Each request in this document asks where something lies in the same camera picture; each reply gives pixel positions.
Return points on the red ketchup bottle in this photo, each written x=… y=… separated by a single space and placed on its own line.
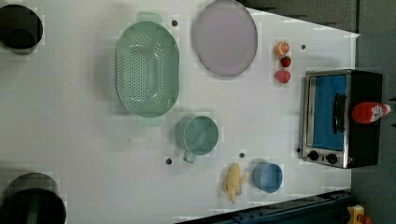
x=369 y=112

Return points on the silver black toaster oven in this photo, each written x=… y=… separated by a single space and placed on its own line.
x=330 y=135

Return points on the green mug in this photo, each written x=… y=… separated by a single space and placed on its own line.
x=197 y=136

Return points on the green colander basket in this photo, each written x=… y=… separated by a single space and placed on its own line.
x=147 y=69

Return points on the round grey plate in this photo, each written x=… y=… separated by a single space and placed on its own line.
x=225 y=38

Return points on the peeled banana toy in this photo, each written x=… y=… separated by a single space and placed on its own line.
x=234 y=181

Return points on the pink strawberry toy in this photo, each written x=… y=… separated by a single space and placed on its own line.
x=282 y=76

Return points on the blue bowl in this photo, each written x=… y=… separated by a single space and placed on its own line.
x=267 y=177

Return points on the dark red strawberry toy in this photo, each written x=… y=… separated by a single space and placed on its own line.
x=285 y=61

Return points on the orange slice toy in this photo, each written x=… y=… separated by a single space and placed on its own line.
x=282 y=49

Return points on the yellow clamp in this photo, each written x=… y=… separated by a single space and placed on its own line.
x=358 y=216

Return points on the black cylinder post lower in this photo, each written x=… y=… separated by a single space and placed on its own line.
x=33 y=198

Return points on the black cylinder post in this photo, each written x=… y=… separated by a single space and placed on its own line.
x=33 y=198
x=20 y=29

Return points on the black cylinder post upper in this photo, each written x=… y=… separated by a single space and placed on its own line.
x=20 y=29

